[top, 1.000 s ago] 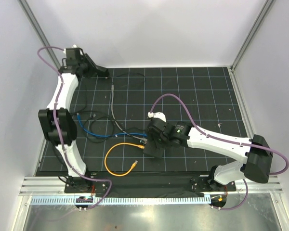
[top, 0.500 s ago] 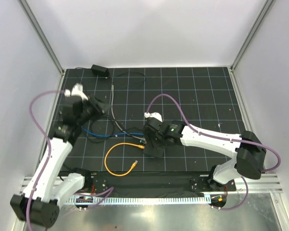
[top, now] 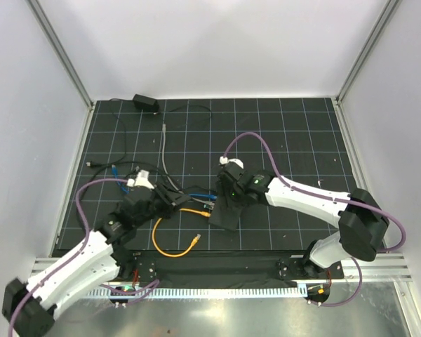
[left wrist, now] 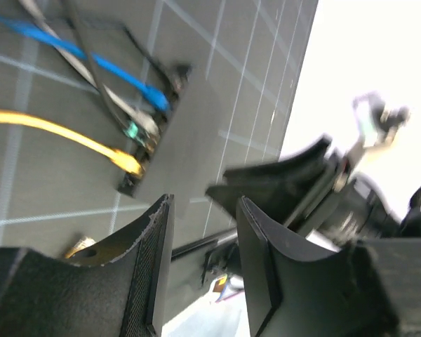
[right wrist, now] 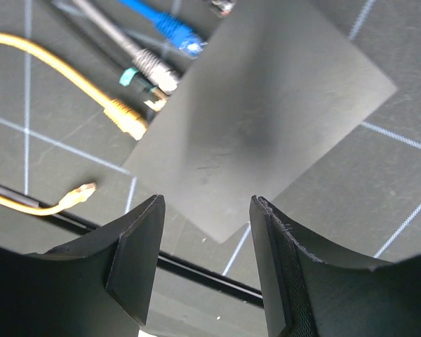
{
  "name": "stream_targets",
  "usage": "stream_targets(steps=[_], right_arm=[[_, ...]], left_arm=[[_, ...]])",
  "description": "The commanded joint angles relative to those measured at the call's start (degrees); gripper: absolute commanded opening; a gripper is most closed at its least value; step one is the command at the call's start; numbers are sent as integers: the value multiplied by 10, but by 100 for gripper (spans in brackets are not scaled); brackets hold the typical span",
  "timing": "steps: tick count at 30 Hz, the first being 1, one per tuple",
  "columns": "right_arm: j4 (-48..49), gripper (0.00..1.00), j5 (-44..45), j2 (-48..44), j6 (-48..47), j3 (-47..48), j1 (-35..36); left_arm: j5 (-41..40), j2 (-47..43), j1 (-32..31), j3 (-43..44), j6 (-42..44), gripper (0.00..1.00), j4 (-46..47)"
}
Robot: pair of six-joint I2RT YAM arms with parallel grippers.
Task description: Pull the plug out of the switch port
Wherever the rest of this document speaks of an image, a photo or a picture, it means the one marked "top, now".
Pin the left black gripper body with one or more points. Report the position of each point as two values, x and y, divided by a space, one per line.
156 208

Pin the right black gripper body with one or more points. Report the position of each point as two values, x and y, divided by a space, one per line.
245 204

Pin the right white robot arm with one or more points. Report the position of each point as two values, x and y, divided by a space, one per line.
360 224

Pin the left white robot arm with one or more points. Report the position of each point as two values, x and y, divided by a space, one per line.
32 307

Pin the black grid mat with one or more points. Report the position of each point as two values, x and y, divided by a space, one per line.
299 137

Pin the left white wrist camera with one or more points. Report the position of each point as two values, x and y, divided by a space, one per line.
141 180

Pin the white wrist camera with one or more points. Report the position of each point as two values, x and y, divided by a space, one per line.
226 163
141 180

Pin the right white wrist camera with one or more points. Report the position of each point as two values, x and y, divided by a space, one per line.
226 163

